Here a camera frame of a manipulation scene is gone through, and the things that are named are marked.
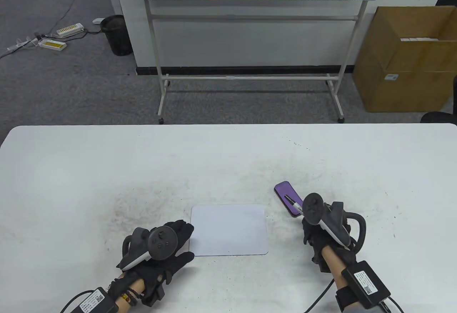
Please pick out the brown cardboard box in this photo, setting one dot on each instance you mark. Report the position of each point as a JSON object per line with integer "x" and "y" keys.
{"x": 403, "y": 84}

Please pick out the black chair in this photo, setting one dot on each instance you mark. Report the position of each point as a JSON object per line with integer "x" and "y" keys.
{"x": 439, "y": 118}

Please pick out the black grey right controller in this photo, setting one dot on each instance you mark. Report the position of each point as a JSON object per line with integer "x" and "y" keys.
{"x": 313, "y": 207}

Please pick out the white boxes in carton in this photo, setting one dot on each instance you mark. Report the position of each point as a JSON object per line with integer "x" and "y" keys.
{"x": 417, "y": 39}

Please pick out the person's left hand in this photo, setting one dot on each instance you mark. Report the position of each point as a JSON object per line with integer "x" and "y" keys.
{"x": 171, "y": 270}

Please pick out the black and white marker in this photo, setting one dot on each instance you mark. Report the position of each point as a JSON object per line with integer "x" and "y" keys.
{"x": 293, "y": 204}

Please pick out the person's left forearm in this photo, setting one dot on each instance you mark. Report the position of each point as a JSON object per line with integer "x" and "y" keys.
{"x": 134, "y": 286}

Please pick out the person's right forearm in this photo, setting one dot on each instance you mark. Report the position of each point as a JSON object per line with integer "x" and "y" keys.
{"x": 334, "y": 266}

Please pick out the white yellow power strip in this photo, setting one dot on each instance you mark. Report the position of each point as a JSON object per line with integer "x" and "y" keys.
{"x": 51, "y": 44}
{"x": 70, "y": 30}

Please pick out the black grey left controller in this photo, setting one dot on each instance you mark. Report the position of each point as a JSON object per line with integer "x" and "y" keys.
{"x": 162, "y": 243}

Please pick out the black grey controller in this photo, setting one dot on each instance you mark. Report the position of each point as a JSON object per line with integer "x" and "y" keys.
{"x": 162, "y": 243}
{"x": 313, "y": 207}

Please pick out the white power adapter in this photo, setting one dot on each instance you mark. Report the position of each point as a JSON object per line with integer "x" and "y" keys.
{"x": 98, "y": 21}

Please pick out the purple whiteboard eraser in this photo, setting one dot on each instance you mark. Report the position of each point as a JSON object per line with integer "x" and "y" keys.
{"x": 284, "y": 189}

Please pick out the black right wrist sensor box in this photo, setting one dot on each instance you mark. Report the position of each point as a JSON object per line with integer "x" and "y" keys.
{"x": 366, "y": 284}

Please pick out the small white whiteboard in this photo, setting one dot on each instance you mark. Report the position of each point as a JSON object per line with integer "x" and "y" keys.
{"x": 228, "y": 230}

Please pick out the black wrist sensor box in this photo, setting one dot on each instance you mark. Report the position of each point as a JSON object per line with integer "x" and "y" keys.
{"x": 96, "y": 302}
{"x": 366, "y": 284}

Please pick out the person's right hand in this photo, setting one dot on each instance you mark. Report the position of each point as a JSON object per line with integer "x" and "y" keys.
{"x": 316, "y": 241}

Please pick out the black mesh wastebasket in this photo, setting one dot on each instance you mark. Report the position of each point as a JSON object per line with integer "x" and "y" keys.
{"x": 116, "y": 38}

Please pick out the black left wrist sensor box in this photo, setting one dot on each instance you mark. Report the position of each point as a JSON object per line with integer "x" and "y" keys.
{"x": 96, "y": 302}

